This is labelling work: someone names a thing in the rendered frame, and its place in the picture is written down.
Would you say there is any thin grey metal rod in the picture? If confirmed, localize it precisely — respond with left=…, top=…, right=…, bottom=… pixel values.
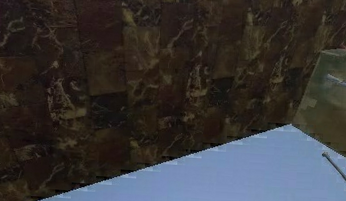
left=319, top=151, right=346, bottom=197

